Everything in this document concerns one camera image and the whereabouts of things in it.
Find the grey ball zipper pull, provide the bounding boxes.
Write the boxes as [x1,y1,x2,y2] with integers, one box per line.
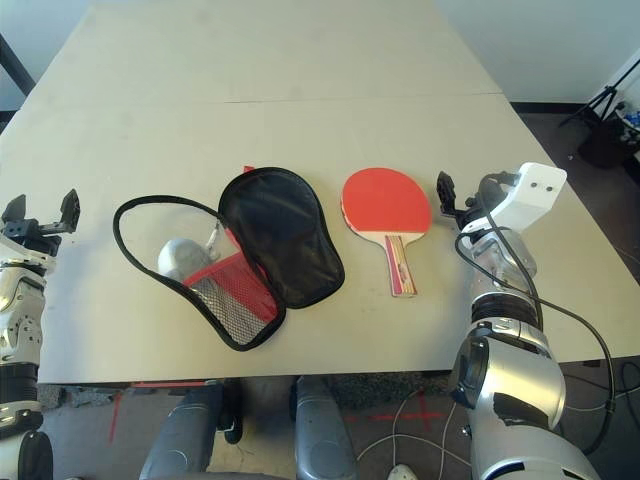
[157,222,224,281]

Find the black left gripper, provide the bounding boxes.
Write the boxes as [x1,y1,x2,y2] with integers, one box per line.
[0,188,81,251]

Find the white perforated shoe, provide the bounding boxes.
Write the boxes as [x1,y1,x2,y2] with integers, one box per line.
[387,463,426,480]

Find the black tripod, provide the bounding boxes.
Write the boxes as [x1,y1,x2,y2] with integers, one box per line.
[559,54,640,131]

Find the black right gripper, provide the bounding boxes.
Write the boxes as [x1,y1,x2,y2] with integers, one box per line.
[436,171,506,234]

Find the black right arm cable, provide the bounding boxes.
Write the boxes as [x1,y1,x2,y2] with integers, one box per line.
[453,212,621,456]

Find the grey robot left leg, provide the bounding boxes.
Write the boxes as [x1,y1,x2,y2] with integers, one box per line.
[138,382,226,480]

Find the red ping-pong paddle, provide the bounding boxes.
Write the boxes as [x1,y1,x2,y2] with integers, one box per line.
[340,167,434,300]

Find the dark speckled foam floor mat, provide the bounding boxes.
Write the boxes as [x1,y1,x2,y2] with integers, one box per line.
[38,382,134,412]
[327,372,454,409]

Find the red black paddle case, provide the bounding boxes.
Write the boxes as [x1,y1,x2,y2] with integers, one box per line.
[112,162,347,352]

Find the white floor cable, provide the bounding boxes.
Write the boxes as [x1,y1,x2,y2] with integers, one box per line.
[357,389,474,480]

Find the black bin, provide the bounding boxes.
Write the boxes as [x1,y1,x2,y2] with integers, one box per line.
[579,107,640,169]

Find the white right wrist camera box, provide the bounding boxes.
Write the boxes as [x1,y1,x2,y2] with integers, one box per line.
[487,161,569,231]

